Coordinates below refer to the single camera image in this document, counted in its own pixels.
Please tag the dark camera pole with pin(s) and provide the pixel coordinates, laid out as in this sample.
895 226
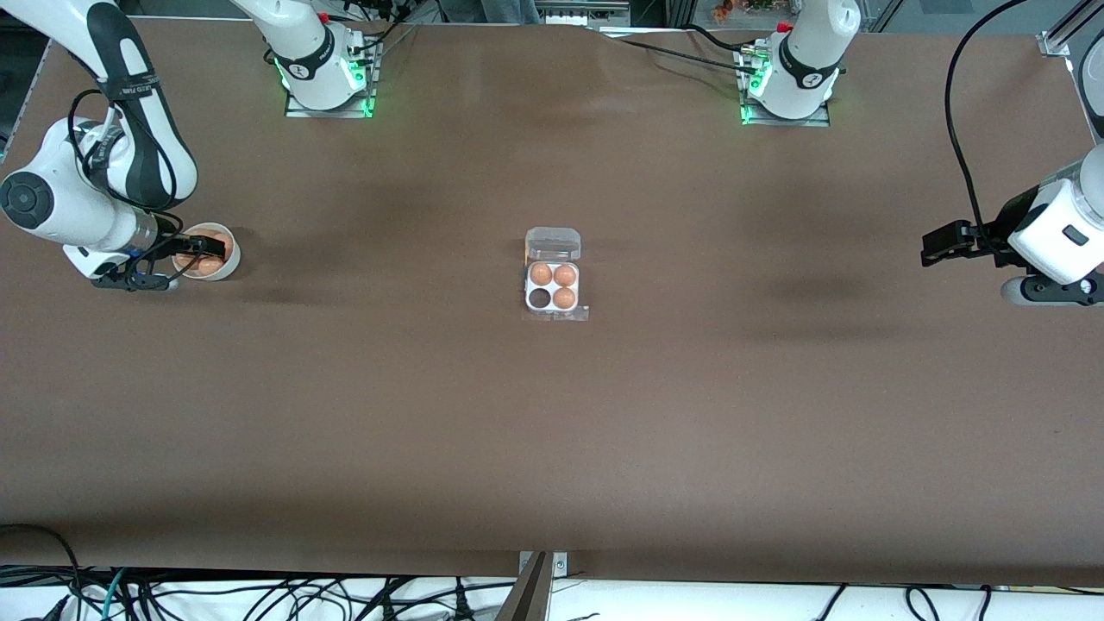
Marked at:
530 595

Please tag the aluminium frame profile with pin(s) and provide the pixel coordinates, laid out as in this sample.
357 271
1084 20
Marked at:
1065 30

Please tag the long clear tape strip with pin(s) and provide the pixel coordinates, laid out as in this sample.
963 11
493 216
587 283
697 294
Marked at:
535 315

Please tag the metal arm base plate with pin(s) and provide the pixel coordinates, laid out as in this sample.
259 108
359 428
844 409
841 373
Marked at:
302 112
811 122

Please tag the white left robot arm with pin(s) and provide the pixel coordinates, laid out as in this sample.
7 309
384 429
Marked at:
806 52

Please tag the brown egg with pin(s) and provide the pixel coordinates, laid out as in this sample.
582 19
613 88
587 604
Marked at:
211 266
185 261
224 244
564 298
541 274
565 275

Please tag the small metal bracket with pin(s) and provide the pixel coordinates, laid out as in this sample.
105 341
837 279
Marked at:
561 565

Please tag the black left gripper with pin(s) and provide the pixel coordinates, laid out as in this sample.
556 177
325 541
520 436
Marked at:
1006 221

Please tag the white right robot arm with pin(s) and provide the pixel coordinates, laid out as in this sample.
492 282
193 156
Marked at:
52 207

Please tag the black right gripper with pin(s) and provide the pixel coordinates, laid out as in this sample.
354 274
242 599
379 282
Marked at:
169 247

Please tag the clear plastic egg carton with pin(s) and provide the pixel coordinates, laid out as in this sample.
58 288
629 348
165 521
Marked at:
552 244

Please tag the wide clear tape strip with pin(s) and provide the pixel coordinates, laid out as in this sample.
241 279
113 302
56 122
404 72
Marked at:
580 314

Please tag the white round bowl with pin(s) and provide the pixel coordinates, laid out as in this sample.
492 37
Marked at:
231 263

